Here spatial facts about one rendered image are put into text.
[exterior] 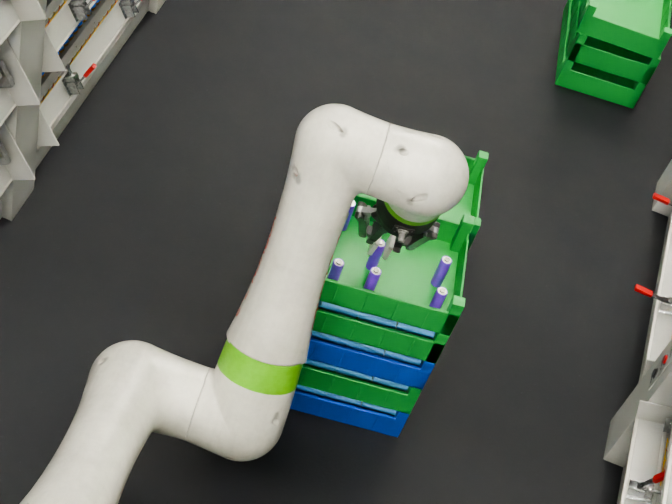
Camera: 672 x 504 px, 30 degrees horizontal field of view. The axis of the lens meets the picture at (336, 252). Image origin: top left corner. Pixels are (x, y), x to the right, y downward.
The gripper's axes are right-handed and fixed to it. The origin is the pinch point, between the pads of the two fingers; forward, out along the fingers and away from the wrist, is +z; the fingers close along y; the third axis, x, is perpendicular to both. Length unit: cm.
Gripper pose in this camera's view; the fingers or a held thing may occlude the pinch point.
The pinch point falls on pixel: (382, 243)
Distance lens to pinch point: 200.1
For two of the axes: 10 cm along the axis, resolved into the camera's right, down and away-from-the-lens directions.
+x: 2.4, -9.3, 2.8
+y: 9.6, 2.7, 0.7
